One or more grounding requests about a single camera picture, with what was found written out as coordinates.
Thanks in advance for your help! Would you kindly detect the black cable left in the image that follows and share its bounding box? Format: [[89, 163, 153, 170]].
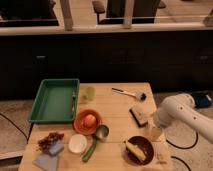
[[0, 112, 29, 142]]

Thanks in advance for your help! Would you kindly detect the small metal cup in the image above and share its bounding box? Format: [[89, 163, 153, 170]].
[[95, 124, 109, 140]]

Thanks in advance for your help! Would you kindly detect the black cable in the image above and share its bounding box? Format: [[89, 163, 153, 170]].
[[0, 112, 29, 142], [165, 131, 200, 171]]

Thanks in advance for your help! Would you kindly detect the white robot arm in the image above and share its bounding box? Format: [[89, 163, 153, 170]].
[[153, 93, 213, 144]]

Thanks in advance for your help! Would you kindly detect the green plastic tray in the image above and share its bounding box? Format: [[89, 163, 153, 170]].
[[29, 79, 80, 124]]

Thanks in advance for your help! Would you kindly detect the green cucumber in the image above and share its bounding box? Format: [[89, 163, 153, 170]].
[[82, 136, 97, 163]]

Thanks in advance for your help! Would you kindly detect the yellow corn cob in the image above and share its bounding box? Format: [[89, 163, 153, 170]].
[[125, 141, 146, 161]]

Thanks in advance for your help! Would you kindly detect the orange fruit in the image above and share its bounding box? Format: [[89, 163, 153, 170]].
[[83, 114, 96, 128]]

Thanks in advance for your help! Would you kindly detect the dark brown plate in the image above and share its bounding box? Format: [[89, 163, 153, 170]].
[[124, 136, 154, 165]]

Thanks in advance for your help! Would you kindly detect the black office chair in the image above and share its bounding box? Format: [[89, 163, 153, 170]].
[[92, 0, 166, 25]]

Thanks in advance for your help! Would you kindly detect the green plastic cup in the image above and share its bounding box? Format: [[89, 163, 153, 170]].
[[83, 87, 95, 102]]

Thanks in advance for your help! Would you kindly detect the orange plastic bowl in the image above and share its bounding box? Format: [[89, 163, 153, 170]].
[[73, 109, 102, 135]]

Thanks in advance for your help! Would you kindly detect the black cable right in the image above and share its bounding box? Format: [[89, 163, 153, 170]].
[[165, 131, 200, 171]]

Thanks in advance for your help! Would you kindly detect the grey blue cloth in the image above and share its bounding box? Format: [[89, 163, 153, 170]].
[[33, 154, 58, 171]]

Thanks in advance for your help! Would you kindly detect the blue black object on floor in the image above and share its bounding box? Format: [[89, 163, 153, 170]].
[[194, 93, 212, 108]]

